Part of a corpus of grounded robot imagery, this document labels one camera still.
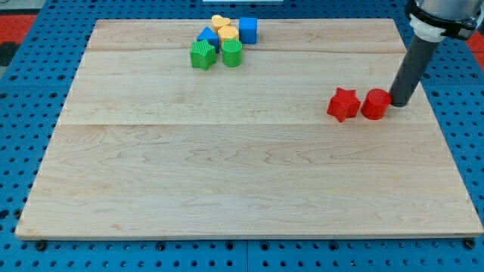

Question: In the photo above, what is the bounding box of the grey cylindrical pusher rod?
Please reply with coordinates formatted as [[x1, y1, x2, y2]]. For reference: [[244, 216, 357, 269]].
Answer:
[[389, 36, 439, 107]]

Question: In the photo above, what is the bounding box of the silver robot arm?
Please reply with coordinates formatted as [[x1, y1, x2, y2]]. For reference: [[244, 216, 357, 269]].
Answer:
[[389, 0, 483, 107]]

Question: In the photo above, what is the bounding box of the yellow hexagon block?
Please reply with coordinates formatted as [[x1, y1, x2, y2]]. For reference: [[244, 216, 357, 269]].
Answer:
[[217, 26, 239, 45]]

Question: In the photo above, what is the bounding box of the red cylinder block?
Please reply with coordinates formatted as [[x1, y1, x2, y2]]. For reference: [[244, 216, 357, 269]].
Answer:
[[361, 88, 392, 120]]

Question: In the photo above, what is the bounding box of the red star block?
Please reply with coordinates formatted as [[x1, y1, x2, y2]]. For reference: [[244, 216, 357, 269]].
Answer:
[[327, 88, 361, 122]]

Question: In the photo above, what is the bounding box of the blue cube block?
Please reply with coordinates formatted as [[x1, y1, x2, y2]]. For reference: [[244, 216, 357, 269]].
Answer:
[[239, 17, 258, 45]]

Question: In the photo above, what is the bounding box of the green cylinder block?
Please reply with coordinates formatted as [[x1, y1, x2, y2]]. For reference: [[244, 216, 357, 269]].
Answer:
[[222, 39, 243, 67]]

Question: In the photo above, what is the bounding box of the yellow heart block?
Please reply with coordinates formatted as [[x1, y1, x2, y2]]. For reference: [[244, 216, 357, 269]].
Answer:
[[211, 14, 231, 33]]

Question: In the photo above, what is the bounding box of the blue triangle block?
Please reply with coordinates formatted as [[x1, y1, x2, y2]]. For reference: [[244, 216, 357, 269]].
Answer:
[[197, 26, 220, 54]]

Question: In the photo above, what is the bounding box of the green star block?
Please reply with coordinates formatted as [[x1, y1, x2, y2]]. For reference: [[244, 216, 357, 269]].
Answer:
[[190, 39, 216, 70]]

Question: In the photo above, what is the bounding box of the light wooden board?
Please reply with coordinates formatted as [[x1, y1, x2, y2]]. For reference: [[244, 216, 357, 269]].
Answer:
[[15, 19, 483, 240]]

